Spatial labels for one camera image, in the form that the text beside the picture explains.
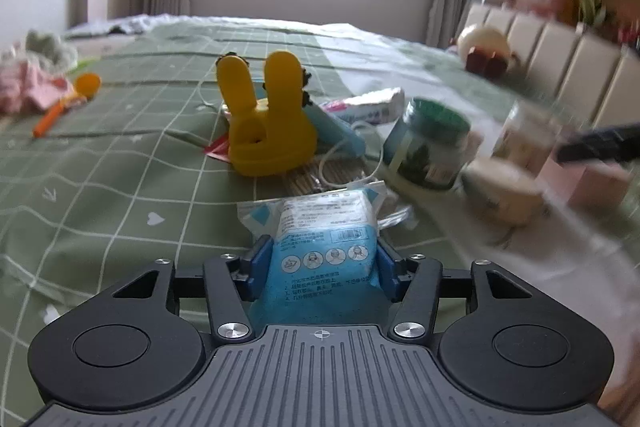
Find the pink cardboard box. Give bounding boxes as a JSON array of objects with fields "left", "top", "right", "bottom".
[{"left": 538, "top": 158, "right": 632, "bottom": 210}]

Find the cream round plush toy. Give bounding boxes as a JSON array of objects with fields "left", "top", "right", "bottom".
[{"left": 449, "top": 24, "right": 521, "bottom": 82}]

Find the green patterned bedsheet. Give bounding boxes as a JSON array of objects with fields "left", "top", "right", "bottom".
[{"left": 1, "top": 18, "right": 639, "bottom": 426}]

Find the cotton swab bag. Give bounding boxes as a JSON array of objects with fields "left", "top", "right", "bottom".
[{"left": 283, "top": 156, "right": 375, "bottom": 196}]

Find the beige oval zipper case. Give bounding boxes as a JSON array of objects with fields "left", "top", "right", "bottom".
[{"left": 460, "top": 158, "right": 546, "bottom": 227}]

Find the blue face mask bundle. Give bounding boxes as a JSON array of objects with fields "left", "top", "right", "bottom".
[{"left": 303, "top": 104, "right": 366, "bottom": 158}]

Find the white toothpaste tube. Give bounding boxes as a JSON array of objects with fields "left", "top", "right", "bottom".
[{"left": 321, "top": 87, "right": 406, "bottom": 125}]

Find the green lid glass jar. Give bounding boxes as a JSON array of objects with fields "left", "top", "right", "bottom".
[{"left": 383, "top": 97, "right": 472, "bottom": 191}]

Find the blue face mask pack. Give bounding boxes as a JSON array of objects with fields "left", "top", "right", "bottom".
[{"left": 238, "top": 181, "right": 398, "bottom": 329}]

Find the orange plastic spoon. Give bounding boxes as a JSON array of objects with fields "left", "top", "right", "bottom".
[{"left": 32, "top": 73, "right": 102, "bottom": 139}]

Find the pink cloth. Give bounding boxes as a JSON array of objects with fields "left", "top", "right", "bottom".
[{"left": 0, "top": 59, "right": 73, "bottom": 115}]

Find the green potted plant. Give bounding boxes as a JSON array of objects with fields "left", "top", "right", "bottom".
[{"left": 577, "top": 0, "right": 615, "bottom": 30}]

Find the yellow rabbit toy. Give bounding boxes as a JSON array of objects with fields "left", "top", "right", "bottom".
[{"left": 216, "top": 50, "right": 318, "bottom": 177}]

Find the beige padded headboard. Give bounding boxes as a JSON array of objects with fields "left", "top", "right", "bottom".
[{"left": 463, "top": 4, "right": 639, "bottom": 127}]

